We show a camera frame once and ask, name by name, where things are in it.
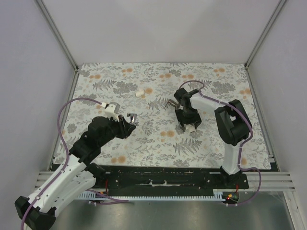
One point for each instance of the aluminium frame post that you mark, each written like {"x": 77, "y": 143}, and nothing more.
{"x": 269, "y": 25}
{"x": 46, "y": 14}

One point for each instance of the aluminium front rail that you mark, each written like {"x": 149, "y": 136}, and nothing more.
{"x": 270, "y": 181}

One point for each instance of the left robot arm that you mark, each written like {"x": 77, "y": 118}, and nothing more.
{"x": 78, "y": 173}

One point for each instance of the white elbow fitting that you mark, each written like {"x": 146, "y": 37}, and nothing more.
{"x": 190, "y": 128}

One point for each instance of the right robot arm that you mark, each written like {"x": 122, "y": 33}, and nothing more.
{"x": 233, "y": 124}

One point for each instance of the floral patterned table mat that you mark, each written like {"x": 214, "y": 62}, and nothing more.
{"x": 158, "y": 139}

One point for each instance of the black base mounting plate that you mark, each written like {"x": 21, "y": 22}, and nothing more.
{"x": 215, "y": 178}

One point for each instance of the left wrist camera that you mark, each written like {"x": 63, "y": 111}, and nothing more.
{"x": 111, "y": 110}

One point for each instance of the aluminium frame post left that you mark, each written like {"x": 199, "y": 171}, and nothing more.
{"x": 46, "y": 14}

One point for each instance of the white elbow fitting left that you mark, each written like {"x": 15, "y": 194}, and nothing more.
{"x": 139, "y": 93}

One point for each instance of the bronze water faucet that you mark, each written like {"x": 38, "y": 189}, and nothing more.
{"x": 172, "y": 104}

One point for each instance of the white slotted cable duct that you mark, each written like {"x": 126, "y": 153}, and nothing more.
{"x": 205, "y": 196}

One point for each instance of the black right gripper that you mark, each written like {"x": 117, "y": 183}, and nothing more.
{"x": 179, "y": 109}

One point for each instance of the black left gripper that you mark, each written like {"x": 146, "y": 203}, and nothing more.
{"x": 127, "y": 126}

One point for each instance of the aluminium frame post right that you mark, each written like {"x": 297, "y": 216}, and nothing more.
{"x": 269, "y": 25}

